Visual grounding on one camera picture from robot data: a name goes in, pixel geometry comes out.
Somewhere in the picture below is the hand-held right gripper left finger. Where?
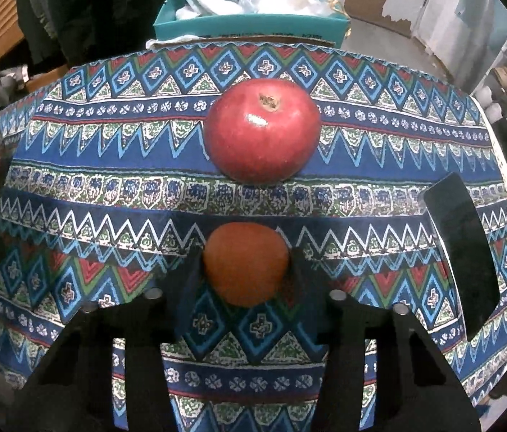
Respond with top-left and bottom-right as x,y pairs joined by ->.
10,252 -> 207,432

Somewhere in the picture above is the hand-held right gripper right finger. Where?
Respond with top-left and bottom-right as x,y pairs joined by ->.
287,245 -> 483,432

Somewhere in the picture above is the orange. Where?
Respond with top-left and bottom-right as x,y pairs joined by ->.
203,222 -> 290,307

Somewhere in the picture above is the red apple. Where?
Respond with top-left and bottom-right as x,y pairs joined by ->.
204,78 -> 321,185

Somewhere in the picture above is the blue patterned tablecloth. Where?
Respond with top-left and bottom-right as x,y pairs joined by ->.
0,40 -> 507,432

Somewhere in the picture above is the black smartphone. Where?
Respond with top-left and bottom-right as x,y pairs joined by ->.
422,172 -> 502,341

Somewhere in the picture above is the dark hanging clothing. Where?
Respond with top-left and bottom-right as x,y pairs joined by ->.
15,0 -> 177,73

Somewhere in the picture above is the teal cardboard box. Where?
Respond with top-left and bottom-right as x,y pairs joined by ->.
148,0 -> 352,51

